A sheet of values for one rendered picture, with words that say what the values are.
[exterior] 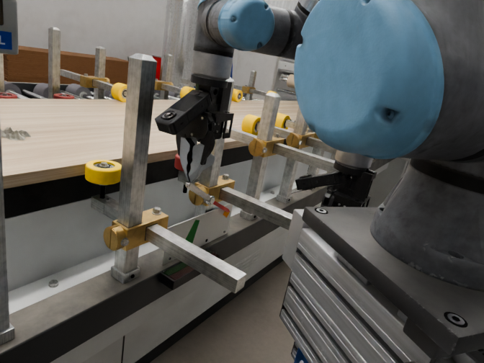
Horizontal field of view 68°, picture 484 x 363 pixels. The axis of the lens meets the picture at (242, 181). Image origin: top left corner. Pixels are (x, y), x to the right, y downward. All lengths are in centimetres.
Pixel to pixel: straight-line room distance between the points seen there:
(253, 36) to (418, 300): 41
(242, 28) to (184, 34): 442
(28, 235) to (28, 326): 24
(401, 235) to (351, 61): 20
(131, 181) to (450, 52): 59
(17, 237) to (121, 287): 25
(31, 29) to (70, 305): 783
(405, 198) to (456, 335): 14
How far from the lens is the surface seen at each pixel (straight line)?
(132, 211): 76
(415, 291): 35
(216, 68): 68
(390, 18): 25
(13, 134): 108
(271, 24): 58
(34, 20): 846
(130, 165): 72
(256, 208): 90
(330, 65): 28
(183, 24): 498
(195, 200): 92
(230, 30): 57
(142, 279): 85
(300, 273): 55
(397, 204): 41
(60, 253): 100
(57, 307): 79
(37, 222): 92
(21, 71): 703
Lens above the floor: 120
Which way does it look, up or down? 19 degrees down
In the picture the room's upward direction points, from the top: 11 degrees clockwise
